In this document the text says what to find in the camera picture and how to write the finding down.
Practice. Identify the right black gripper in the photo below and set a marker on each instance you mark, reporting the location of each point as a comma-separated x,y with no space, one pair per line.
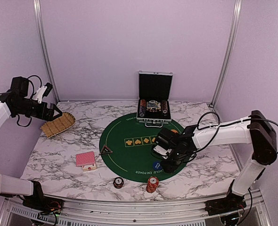
170,168

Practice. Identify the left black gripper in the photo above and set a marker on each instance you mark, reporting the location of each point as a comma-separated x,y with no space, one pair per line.
48,117

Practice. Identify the blue small blind button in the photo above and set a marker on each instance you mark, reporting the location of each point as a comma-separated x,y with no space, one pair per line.
157,167

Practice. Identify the red yellow 5 chip stack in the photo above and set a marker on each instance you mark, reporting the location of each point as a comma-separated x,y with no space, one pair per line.
152,184

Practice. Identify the triangular black red dealer button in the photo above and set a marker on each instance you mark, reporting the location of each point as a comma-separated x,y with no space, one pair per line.
105,150

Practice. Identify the black red 100 chip stack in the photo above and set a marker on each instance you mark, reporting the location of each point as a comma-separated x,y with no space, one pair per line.
118,182

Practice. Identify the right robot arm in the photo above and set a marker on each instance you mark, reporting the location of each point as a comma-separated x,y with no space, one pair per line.
254,130

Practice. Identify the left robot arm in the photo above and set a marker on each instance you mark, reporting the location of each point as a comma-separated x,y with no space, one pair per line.
29,190

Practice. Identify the woven bamboo basket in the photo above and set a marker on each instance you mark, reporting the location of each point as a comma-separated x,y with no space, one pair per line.
58,125

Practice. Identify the right chip row in case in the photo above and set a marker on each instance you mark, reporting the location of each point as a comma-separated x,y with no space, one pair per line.
164,105

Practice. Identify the chip row in case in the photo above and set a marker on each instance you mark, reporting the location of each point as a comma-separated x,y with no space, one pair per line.
142,108
164,105

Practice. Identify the round green poker mat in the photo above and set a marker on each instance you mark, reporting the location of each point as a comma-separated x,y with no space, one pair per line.
131,143

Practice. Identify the card deck in case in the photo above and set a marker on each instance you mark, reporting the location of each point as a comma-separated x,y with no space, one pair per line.
153,105

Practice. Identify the red playing card deck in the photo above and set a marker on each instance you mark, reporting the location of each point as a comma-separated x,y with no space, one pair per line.
84,159

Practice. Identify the left chip row in case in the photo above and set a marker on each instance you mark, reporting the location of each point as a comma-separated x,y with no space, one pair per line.
142,108

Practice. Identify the aluminium poker chip case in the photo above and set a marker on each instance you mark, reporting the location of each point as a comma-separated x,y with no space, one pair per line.
154,86

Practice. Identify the playing card box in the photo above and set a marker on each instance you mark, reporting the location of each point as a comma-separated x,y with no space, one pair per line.
89,167

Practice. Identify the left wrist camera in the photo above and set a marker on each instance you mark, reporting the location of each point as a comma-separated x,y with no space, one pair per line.
42,92

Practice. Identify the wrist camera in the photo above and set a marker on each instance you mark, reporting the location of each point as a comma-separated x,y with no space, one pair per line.
162,149
42,92

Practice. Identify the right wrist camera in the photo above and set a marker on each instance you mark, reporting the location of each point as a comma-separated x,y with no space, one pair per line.
162,149

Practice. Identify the left aluminium frame post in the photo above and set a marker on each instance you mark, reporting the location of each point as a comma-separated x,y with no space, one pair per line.
44,48

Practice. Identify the aluminium frame post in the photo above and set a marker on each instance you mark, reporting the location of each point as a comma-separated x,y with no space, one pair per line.
228,52
44,48

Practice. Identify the front aluminium rail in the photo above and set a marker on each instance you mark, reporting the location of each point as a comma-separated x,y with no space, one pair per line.
75,212

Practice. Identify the right aluminium frame post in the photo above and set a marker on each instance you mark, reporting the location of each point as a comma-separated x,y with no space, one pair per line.
228,52

